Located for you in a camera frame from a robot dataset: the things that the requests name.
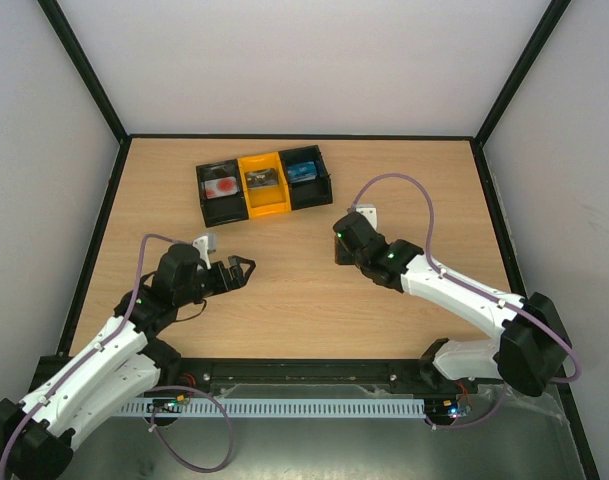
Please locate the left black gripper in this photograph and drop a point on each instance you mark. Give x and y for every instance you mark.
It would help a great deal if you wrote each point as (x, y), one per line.
(238, 281)

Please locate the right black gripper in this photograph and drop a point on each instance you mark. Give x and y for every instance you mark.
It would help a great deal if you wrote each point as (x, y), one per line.
(340, 251)

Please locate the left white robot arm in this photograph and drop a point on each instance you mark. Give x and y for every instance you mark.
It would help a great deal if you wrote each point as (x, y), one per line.
(40, 433)

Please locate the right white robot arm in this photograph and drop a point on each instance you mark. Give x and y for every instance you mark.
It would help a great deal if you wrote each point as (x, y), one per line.
(525, 343)

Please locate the red white card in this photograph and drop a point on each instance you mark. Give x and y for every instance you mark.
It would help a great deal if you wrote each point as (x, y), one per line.
(220, 187)

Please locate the blue card in bin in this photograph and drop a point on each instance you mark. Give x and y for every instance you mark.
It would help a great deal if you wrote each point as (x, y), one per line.
(301, 172)

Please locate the black grey card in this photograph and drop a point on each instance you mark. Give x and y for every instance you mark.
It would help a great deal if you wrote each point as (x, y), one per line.
(263, 178)

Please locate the left black bin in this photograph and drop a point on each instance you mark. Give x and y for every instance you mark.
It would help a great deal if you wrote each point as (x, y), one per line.
(222, 210)

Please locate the black bin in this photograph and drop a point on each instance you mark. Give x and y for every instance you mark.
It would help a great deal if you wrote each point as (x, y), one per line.
(308, 181)
(222, 210)

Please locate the right black bin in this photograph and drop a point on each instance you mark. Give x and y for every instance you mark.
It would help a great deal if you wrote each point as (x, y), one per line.
(308, 181)

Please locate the yellow middle bin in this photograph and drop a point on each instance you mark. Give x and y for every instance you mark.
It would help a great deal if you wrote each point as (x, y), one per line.
(266, 201)

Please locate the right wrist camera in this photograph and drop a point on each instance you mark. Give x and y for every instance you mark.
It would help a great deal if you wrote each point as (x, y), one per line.
(369, 211)

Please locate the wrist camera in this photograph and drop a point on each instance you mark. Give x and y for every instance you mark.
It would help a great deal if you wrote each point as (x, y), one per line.
(205, 244)
(369, 211)

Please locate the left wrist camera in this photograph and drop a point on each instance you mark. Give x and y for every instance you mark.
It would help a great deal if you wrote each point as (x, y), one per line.
(205, 244)

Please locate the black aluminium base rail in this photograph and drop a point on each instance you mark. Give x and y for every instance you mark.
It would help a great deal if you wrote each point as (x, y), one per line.
(417, 377)

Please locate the white slotted cable duct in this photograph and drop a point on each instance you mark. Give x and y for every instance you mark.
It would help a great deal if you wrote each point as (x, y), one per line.
(278, 408)

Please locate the black enclosure frame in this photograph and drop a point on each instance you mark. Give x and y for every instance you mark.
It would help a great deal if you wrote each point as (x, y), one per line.
(65, 33)

